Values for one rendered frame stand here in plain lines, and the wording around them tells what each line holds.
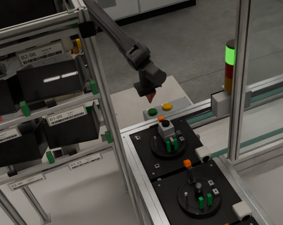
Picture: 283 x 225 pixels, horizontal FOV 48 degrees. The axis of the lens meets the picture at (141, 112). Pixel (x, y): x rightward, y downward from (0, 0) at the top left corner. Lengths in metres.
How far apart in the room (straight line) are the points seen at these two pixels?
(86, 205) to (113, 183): 0.13
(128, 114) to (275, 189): 0.74
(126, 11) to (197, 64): 1.34
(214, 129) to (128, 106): 0.47
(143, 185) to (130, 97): 0.63
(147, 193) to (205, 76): 2.20
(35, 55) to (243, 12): 0.49
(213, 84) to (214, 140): 1.80
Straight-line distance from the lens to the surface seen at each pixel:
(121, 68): 3.45
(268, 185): 1.27
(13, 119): 0.72
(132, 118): 1.53
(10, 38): 0.62
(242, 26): 0.85
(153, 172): 1.15
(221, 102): 1.00
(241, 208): 1.05
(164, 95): 1.63
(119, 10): 4.19
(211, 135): 1.34
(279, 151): 1.31
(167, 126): 1.14
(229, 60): 0.93
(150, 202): 1.10
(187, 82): 3.11
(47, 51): 0.63
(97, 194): 1.28
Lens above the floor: 1.89
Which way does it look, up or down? 42 degrees down
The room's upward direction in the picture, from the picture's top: 11 degrees counter-clockwise
